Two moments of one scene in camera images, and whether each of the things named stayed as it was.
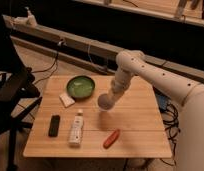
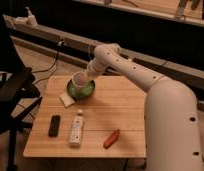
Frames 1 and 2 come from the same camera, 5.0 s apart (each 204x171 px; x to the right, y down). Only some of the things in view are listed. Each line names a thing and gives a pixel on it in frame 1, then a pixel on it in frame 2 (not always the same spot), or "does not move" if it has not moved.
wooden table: (65, 125) does not move
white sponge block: (66, 99) does not move
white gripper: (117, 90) → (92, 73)
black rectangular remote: (54, 126) does not move
